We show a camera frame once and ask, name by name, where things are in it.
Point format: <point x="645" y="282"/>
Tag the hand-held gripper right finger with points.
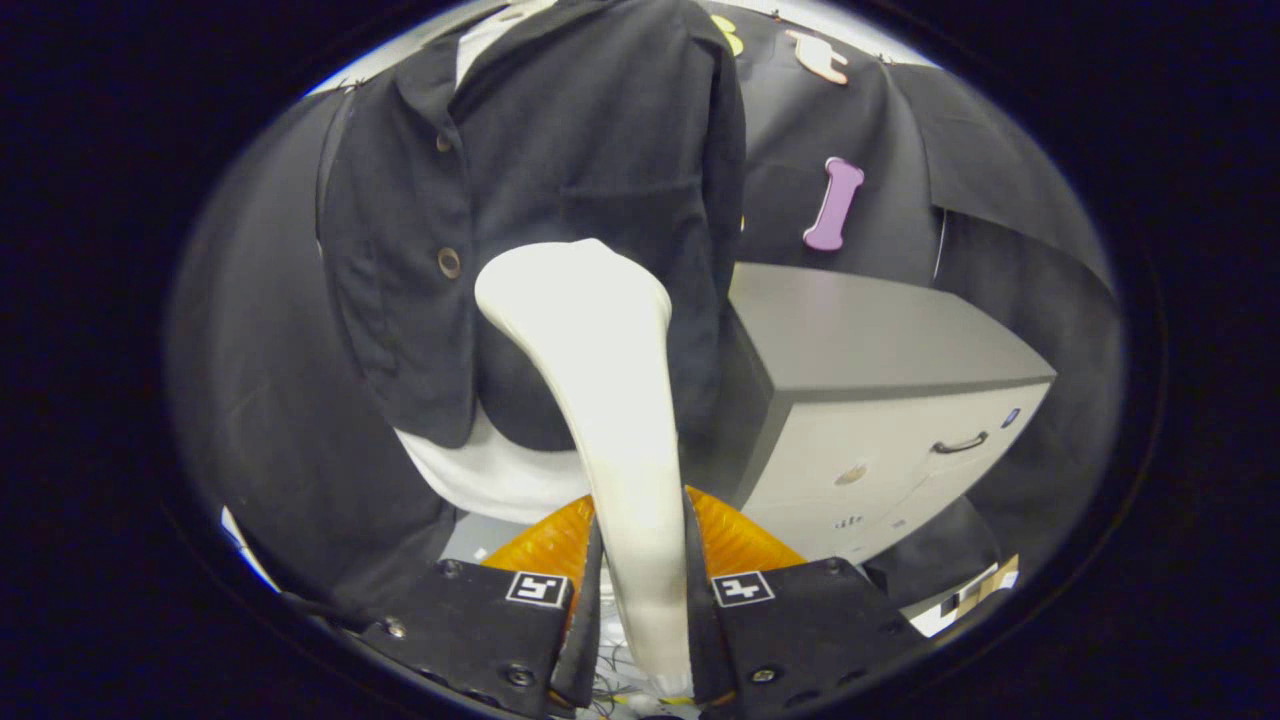
<point x="810" y="630"/>

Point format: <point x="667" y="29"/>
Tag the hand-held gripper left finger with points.
<point x="480" y="630"/>

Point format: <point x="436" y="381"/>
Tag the white garment steamer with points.
<point x="600" y="350"/>

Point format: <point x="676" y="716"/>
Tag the black suit jacket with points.
<point x="560" y="130"/>

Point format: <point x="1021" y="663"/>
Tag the white mannequin torso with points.
<point x="490" y="480"/>

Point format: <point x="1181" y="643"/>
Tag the white and black floor item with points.
<point x="965" y="600"/>

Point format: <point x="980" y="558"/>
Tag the blue and white floor item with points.
<point x="245" y="545"/>

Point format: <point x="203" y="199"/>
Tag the grey cabinet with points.
<point x="870" y="330"/>

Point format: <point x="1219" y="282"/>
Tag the black backdrop cloth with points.
<point x="260" y="380"/>

